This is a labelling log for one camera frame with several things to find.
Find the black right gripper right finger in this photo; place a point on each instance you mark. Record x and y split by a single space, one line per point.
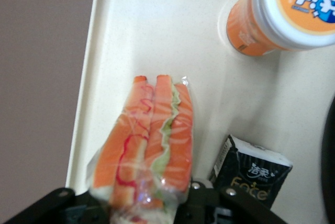
222 208

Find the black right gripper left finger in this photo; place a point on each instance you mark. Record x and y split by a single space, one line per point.
52 208

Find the triangle sandwich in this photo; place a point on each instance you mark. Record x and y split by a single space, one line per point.
162 129

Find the beige plastic serving tray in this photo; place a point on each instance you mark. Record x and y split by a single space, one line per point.
157 38

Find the black tissue pack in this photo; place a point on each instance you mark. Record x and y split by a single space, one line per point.
251 177

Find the orange cap drink bottle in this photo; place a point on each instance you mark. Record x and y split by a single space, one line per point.
251 30

